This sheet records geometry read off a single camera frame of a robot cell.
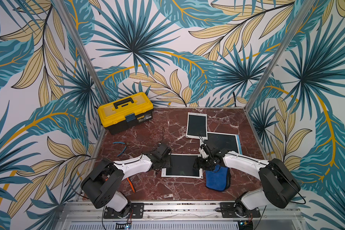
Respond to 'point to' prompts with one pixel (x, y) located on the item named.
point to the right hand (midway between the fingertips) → (197, 166)
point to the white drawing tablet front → (197, 126)
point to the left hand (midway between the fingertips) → (168, 165)
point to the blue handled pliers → (121, 143)
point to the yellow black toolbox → (118, 115)
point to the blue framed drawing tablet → (231, 142)
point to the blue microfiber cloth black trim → (219, 179)
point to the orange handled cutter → (131, 184)
